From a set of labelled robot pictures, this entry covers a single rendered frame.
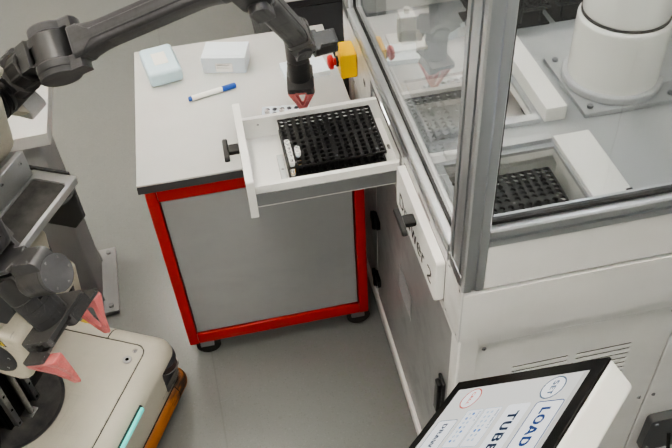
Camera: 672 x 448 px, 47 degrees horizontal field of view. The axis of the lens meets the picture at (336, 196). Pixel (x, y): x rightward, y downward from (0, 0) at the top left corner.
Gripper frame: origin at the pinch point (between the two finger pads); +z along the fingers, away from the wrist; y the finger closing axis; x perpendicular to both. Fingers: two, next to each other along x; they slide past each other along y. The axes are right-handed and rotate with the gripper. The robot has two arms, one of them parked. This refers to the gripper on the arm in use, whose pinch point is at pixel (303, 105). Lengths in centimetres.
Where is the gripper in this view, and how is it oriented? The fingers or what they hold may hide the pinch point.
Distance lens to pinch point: 199.8
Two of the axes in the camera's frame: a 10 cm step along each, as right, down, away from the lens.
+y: -0.5, -7.1, 7.0
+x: -10.0, 0.8, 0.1
